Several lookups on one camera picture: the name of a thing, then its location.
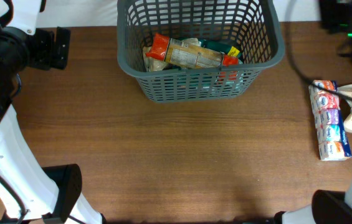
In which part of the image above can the green coffee sachet bag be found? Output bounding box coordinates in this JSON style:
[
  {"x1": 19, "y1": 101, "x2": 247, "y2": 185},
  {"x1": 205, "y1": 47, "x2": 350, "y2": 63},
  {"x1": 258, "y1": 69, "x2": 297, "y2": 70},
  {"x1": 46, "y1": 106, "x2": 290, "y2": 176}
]
[{"x1": 172, "y1": 39, "x2": 242, "y2": 90}]

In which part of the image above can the grey plastic basket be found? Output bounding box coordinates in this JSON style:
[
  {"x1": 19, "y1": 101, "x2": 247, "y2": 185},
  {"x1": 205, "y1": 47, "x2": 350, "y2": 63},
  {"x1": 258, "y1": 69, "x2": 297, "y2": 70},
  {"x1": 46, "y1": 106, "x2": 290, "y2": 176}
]
[{"x1": 117, "y1": 0, "x2": 285, "y2": 103}]

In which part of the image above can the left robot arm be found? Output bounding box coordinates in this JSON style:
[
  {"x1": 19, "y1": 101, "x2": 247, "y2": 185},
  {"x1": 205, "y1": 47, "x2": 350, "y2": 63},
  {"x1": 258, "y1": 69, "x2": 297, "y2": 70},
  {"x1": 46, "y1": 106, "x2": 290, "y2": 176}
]
[{"x1": 0, "y1": 0, "x2": 105, "y2": 223}]

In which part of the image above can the tissue multipack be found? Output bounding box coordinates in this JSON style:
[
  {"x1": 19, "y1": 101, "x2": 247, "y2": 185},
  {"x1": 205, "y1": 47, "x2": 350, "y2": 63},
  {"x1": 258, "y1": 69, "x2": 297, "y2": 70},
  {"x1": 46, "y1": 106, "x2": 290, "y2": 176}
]
[{"x1": 308, "y1": 80, "x2": 352, "y2": 161}]

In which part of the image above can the beige paper pouch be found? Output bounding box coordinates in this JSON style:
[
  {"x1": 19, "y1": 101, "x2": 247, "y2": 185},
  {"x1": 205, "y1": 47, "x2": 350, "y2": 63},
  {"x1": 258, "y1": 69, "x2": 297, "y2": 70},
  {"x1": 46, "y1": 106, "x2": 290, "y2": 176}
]
[{"x1": 143, "y1": 38, "x2": 202, "y2": 72}]

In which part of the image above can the orange spaghetti packet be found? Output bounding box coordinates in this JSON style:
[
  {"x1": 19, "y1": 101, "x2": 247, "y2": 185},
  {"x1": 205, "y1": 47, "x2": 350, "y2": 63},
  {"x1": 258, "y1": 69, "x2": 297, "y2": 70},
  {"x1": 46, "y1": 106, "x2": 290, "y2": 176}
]
[{"x1": 145, "y1": 34, "x2": 239, "y2": 69}]

